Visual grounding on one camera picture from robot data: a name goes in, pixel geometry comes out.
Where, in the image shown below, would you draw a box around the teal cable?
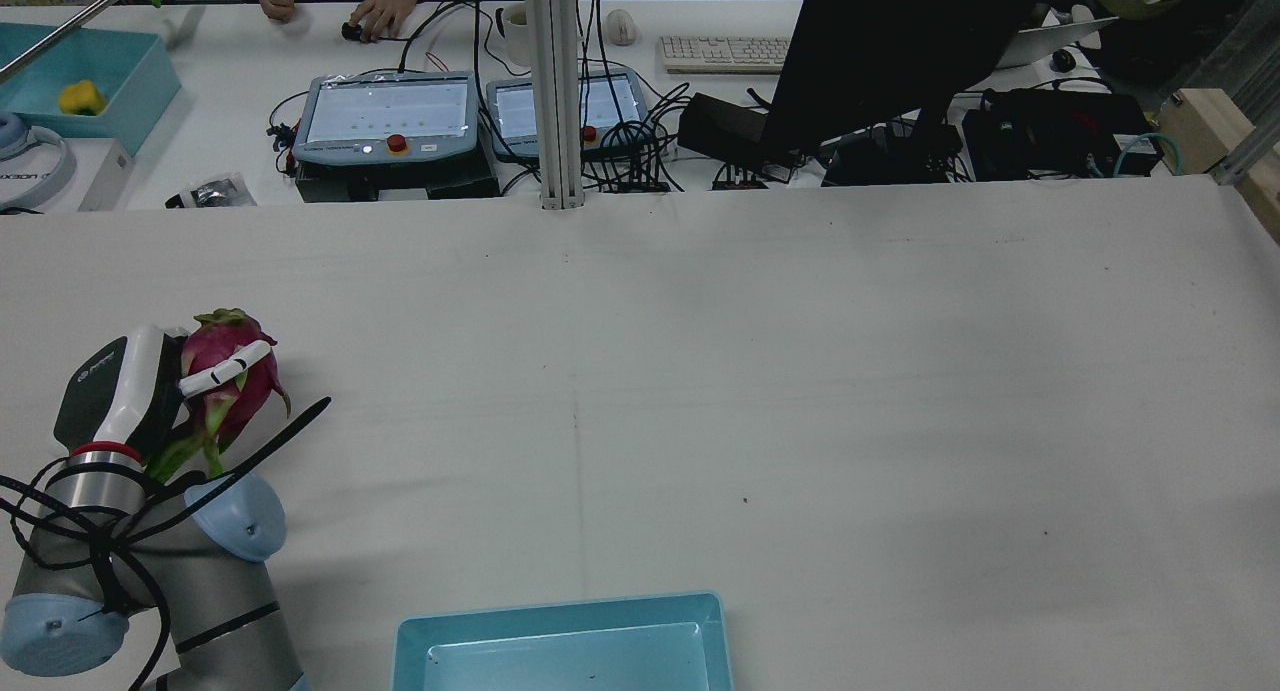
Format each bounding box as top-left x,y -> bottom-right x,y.
1112,131 -> 1184,179

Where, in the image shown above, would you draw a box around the clear plastic bag with parts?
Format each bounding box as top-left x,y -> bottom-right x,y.
163,173 -> 259,210

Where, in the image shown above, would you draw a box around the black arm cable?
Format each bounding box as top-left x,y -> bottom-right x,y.
0,396 -> 333,691

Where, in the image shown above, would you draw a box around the red dragon fruit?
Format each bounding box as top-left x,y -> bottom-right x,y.
145,308 -> 293,482

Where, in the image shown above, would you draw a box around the aluminium frame rail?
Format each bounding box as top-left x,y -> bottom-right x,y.
1208,96 -> 1280,187

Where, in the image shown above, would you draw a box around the aluminium frame post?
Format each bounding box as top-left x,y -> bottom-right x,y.
520,0 -> 588,210

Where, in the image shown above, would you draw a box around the wooden box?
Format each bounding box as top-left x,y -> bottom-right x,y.
1160,88 -> 1280,244

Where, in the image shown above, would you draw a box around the white keyboard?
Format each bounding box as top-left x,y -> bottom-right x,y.
657,35 -> 794,75

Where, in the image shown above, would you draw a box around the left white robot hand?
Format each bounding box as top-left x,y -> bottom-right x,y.
52,321 -> 276,465

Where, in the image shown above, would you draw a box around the white mug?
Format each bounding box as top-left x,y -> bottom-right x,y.
495,3 -> 533,68

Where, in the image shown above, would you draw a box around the blue grey teach pendant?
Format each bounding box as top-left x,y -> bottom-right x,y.
485,68 -> 653,164
293,69 -> 483,167

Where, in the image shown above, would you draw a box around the dark grey equipment box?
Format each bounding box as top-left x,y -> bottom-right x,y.
295,156 -> 501,204

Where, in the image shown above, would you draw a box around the yellow toy pepper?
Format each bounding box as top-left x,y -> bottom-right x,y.
57,79 -> 107,118

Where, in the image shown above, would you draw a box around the person's left hand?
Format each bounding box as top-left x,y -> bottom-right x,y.
348,0 -> 421,44

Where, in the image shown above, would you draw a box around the tangled black cables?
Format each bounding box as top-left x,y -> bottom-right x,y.
585,66 -> 701,194

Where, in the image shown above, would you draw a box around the thin metal rod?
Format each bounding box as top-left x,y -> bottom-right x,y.
0,0 -> 136,84

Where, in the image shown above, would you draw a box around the light blue plastic bin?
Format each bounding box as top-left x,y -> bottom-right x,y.
392,591 -> 736,691

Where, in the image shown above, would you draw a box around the black rectangular box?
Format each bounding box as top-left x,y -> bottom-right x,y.
678,93 -> 801,167

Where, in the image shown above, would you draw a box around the white blue headset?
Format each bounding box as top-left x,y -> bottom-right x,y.
0,111 -> 78,212

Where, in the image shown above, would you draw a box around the white cardboard box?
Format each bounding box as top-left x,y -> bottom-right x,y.
0,138 -> 136,214

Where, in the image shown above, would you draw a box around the black equipment case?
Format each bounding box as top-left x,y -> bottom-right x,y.
962,88 -> 1166,182

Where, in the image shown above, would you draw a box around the black computer monitor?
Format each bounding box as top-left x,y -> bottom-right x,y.
765,0 -> 1061,187

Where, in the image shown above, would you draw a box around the light blue storage tray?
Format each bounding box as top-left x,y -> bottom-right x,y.
0,21 -> 184,159

